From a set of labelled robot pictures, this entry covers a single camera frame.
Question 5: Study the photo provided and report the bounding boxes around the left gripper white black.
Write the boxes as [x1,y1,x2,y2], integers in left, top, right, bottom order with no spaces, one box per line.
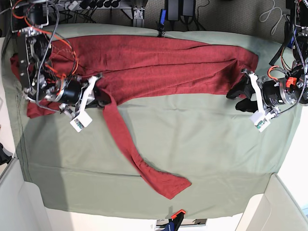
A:
[226,68,301,132]

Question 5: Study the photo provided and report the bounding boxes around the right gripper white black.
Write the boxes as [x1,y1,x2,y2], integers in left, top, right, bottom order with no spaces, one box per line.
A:
[56,75,111,132]

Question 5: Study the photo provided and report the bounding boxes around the red long-sleeve T-shirt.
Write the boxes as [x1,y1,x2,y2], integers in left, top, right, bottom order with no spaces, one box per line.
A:
[10,34,259,200]

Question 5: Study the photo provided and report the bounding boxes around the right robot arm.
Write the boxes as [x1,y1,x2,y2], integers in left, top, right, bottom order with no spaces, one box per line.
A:
[11,0,111,132]

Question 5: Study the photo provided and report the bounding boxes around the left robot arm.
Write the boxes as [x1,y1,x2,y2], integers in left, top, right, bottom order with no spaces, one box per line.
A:
[227,0,308,132]

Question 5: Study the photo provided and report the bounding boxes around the green table cloth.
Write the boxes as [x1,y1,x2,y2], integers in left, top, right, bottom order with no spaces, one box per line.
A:
[0,39,306,218]

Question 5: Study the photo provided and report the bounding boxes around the black power adapter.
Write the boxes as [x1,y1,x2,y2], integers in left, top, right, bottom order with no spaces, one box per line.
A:
[165,0,196,21]

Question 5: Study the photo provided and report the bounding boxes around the black clamp left edge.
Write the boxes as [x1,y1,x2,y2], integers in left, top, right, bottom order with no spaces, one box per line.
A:
[0,143,12,165]

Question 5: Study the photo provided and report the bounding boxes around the white bin right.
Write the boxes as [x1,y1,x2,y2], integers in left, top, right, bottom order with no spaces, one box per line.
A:
[236,174,308,231]

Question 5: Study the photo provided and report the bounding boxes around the white bin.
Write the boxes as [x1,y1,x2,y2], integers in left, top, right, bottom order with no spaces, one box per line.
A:
[236,174,308,231]
[0,158,52,231]

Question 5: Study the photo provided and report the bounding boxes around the white bin left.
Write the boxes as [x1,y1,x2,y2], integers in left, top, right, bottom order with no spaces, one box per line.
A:
[0,158,52,231]

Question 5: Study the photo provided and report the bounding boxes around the orange black clamp near edge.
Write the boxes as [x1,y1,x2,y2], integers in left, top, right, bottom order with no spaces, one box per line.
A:
[163,209,186,231]

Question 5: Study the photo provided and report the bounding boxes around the blue clamp handle top-right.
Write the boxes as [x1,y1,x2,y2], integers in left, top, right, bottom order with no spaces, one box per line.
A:
[282,22,294,48]

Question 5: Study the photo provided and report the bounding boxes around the aluminium frame bracket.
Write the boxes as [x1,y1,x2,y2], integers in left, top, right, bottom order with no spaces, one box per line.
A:
[121,0,148,27]

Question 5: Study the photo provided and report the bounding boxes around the blue handled clamp top centre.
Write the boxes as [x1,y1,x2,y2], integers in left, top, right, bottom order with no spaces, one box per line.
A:
[157,9,166,38]

